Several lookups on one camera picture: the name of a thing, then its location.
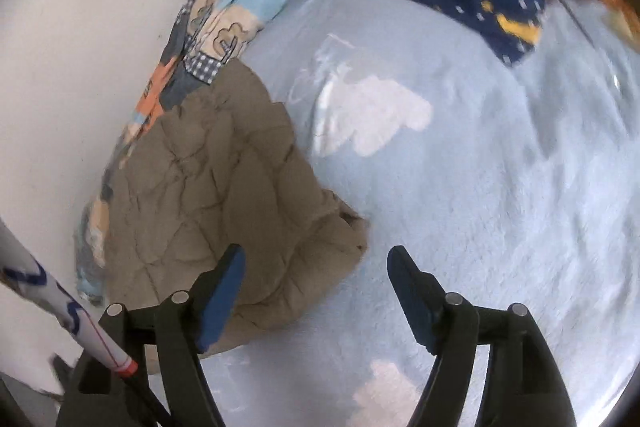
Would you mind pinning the white pole with blue print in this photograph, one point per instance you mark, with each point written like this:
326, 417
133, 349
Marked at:
30, 267

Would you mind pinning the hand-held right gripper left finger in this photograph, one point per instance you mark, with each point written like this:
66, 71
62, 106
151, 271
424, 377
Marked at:
222, 302

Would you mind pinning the khaki hooded puffer jacket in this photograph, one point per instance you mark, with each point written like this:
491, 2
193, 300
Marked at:
210, 187

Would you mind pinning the light blue cloud blanket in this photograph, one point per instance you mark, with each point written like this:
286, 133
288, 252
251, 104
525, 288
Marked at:
475, 182

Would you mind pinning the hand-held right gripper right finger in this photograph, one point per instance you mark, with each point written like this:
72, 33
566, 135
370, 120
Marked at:
412, 297

